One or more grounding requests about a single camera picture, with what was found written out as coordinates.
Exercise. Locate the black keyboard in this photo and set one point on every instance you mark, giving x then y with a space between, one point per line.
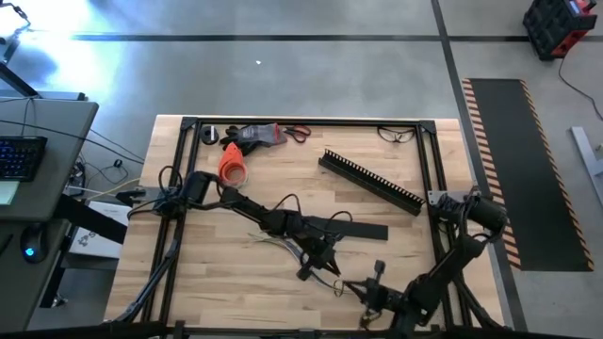
21 157

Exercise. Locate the black and red toolbox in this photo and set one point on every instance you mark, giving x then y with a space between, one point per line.
556 26

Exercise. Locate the white cardboard box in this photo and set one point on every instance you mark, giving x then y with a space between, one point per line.
101 240

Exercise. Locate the black desk support bar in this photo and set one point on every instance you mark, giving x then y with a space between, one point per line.
89 219

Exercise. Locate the black round disc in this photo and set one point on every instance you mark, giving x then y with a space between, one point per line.
209 135

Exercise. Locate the black duct cover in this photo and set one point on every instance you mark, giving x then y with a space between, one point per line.
367 230

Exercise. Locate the orange tape dispenser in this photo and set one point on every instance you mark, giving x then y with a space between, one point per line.
231 162

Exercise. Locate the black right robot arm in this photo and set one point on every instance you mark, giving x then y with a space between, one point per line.
452 263

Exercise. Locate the black hazard-striped floor mat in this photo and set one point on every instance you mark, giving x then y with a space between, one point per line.
527 174

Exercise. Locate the grey office desk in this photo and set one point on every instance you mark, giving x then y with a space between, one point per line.
56 122

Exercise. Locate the clear safety glasses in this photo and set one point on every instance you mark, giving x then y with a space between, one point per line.
404 135

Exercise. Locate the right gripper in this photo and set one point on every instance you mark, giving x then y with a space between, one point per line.
381 296

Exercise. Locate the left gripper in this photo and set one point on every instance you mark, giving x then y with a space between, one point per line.
315 247

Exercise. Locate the grey metal beam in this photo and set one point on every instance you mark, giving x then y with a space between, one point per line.
586 155

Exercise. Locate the green sticky note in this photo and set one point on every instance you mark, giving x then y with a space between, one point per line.
7 192

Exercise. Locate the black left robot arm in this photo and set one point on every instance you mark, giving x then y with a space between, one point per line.
249 209

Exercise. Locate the black computer mouse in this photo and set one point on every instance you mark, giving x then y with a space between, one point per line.
34 240

